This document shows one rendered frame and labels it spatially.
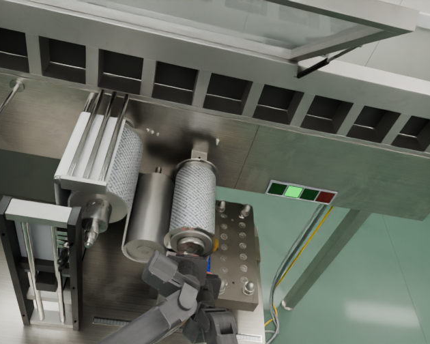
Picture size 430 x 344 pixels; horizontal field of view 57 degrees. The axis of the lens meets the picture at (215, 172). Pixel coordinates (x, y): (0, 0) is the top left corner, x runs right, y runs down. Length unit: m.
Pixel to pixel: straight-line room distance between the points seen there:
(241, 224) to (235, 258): 0.15
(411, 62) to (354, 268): 2.05
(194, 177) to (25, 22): 0.60
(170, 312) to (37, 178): 0.86
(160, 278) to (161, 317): 0.10
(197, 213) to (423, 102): 0.72
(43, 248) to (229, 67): 0.66
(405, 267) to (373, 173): 1.86
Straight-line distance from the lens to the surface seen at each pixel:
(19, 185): 1.59
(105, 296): 1.40
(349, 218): 1.93
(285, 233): 2.91
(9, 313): 1.40
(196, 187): 1.15
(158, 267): 0.89
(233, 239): 1.42
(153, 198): 1.20
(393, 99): 1.27
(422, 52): 4.13
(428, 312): 3.14
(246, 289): 1.31
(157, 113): 1.21
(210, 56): 1.10
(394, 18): 0.66
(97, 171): 0.98
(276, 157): 1.32
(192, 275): 0.90
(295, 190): 1.44
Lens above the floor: 2.15
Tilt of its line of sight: 44 degrees down
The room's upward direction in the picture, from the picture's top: 18 degrees clockwise
